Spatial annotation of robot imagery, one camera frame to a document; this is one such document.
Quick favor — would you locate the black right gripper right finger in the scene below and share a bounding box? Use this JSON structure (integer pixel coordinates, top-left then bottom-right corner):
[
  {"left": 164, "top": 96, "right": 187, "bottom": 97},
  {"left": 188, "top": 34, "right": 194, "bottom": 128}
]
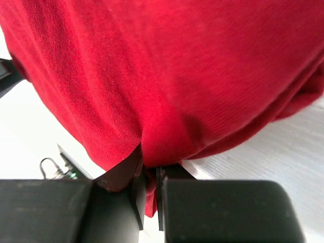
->
[{"left": 156, "top": 164, "right": 305, "bottom": 242}]

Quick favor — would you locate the red t-shirt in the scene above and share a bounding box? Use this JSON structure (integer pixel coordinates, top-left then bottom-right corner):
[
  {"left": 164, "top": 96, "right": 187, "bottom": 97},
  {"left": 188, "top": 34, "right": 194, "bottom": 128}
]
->
[{"left": 0, "top": 0, "right": 324, "bottom": 218}]

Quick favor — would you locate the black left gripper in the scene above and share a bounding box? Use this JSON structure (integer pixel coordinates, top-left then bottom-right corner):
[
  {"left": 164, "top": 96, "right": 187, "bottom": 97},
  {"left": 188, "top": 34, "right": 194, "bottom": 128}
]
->
[{"left": 0, "top": 58, "right": 24, "bottom": 98}]

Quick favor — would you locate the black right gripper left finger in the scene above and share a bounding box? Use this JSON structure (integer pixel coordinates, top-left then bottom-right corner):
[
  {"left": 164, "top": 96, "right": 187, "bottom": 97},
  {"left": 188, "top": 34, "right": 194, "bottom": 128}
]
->
[{"left": 1, "top": 147, "right": 146, "bottom": 242}]

